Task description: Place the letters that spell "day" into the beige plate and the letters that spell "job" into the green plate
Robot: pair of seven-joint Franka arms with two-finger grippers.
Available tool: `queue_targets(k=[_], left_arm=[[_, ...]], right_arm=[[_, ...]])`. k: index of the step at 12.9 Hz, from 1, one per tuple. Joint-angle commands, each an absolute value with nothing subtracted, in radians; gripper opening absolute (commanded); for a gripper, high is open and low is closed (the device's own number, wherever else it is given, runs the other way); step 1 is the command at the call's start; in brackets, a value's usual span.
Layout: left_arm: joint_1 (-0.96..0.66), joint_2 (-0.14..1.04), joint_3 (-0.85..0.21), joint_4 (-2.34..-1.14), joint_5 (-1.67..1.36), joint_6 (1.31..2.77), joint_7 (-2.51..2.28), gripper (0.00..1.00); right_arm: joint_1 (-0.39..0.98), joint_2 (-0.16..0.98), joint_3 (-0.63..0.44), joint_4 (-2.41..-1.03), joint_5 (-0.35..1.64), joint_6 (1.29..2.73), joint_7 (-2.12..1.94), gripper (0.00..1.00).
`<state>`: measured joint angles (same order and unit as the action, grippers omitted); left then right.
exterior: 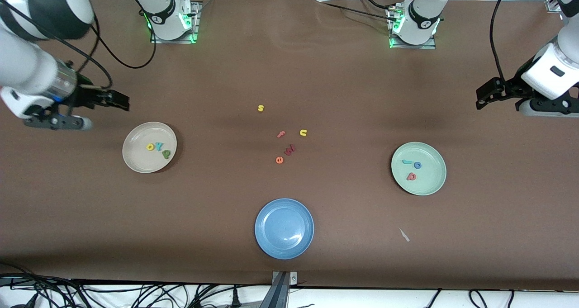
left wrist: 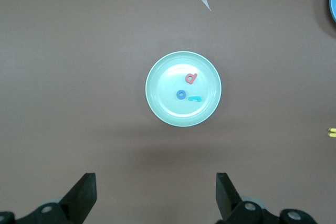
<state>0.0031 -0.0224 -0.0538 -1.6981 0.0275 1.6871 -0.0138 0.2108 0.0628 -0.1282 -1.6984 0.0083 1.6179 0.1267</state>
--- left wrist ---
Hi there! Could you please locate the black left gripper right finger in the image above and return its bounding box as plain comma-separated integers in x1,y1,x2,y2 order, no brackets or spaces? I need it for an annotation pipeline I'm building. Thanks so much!
216,173,319,224

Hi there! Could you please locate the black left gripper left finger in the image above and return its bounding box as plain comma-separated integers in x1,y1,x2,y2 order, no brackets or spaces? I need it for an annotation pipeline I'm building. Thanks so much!
0,173,98,224

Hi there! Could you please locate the pink foam letter p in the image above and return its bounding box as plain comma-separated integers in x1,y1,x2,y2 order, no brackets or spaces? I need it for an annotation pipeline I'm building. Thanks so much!
184,73,198,85

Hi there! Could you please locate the light green plate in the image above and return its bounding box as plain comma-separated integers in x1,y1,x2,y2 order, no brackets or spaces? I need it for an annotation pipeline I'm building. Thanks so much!
145,51,223,128

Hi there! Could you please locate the brown table cover sheet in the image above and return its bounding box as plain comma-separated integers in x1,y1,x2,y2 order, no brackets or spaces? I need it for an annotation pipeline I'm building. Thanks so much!
0,0,336,224

